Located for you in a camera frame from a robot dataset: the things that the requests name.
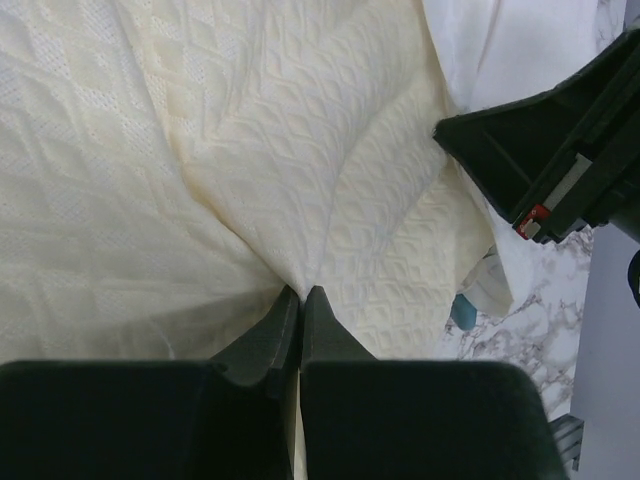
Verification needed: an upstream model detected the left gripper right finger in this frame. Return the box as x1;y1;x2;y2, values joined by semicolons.
300;287;565;479

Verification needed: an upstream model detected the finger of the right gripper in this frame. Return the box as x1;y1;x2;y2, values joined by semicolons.
432;54;606;226

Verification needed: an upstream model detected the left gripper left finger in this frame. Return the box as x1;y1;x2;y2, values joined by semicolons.
1;289;300;479

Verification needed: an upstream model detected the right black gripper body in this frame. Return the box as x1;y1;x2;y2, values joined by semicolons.
514;29;639;244

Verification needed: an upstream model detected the white blue-trimmed pillowcase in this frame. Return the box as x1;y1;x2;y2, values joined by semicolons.
424;1;639;330

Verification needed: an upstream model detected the cream yellow-edged pillow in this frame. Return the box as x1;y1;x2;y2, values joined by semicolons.
1;1;494;360

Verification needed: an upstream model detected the aluminium extrusion frame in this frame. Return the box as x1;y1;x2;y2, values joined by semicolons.
550;414;584;472

